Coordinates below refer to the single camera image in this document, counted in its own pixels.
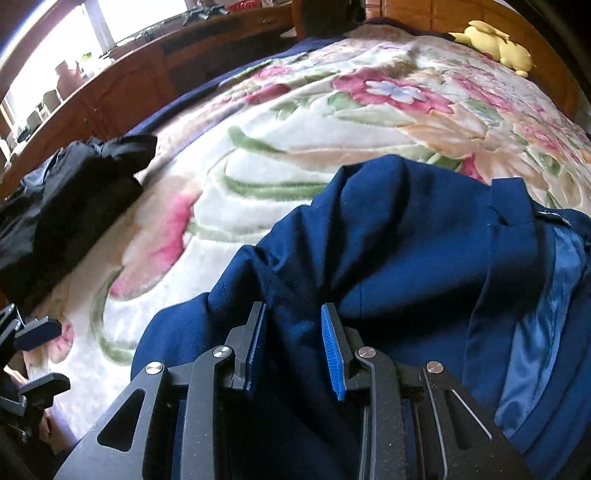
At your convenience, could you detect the navy blue coat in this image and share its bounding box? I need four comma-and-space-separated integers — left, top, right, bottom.
130, 154, 591, 480

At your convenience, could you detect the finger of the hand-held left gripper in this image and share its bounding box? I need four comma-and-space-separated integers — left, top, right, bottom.
17, 373, 71, 411
14, 316, 62, 352

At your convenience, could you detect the wooden bed headboard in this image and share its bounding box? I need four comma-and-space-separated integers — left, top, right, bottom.
365, 0, 583, 114

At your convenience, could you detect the yellow plush toy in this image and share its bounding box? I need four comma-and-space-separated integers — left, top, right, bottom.
449, 20, 534, 77

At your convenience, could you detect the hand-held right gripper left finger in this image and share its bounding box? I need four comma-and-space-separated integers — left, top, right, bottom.
54, 302, 269, 480

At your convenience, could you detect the wooden chair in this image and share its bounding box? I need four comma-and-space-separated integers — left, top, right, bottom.
292, 0, 370, 42

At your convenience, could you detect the wooden desk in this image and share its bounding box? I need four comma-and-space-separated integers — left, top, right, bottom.
0, 4, 298, 201

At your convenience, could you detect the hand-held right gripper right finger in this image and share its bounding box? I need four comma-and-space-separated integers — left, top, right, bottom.
321, 303, 536, 480

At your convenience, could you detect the window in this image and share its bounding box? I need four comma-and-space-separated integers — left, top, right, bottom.
0, 0, 195, 139

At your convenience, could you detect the black garment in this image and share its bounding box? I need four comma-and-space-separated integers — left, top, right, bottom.
0, 134, 158, 312

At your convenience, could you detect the black desk gadget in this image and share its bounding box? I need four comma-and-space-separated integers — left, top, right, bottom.
181, 4, 230, 24

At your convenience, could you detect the floral plush blanket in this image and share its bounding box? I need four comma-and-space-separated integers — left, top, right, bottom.
25, 22, 591, 441

